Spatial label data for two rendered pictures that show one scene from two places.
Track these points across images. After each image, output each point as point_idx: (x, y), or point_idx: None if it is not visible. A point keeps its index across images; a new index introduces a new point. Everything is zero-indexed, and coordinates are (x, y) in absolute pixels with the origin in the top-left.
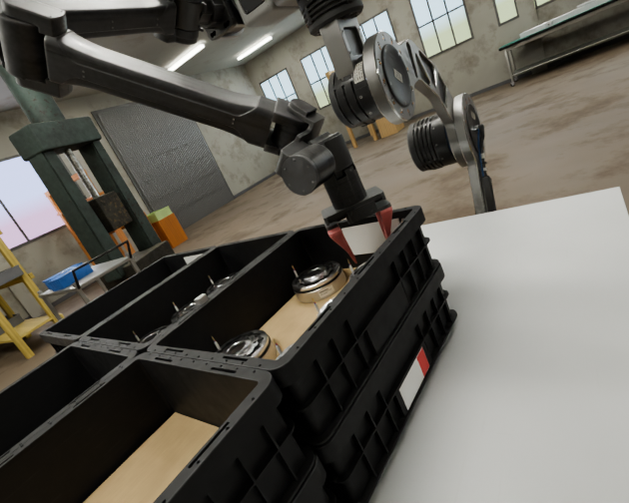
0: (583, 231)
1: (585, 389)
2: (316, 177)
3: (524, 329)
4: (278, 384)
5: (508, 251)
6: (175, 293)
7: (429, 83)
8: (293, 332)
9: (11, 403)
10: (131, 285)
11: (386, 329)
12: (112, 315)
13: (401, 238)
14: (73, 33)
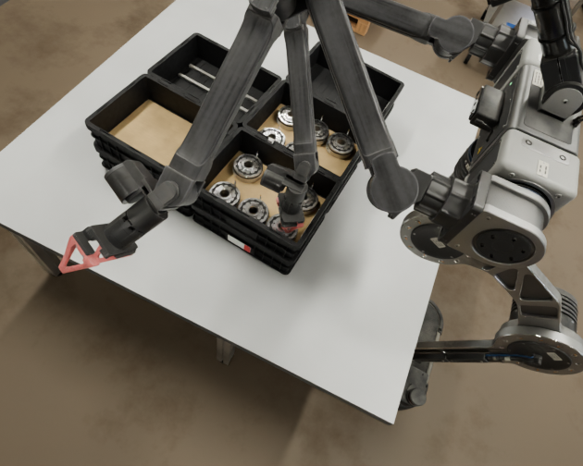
0: (340, 368)
1: (217, 301)
2: (260, 184)
3: (261, 299)
4: None
5: (342, 324)
6: (329, 114)
7: (513, 289)
8: (263, 189)
9: None
10: (370, 73)
11: (235, 226)
12: None
13: (267, 232)
14: (301, 31)
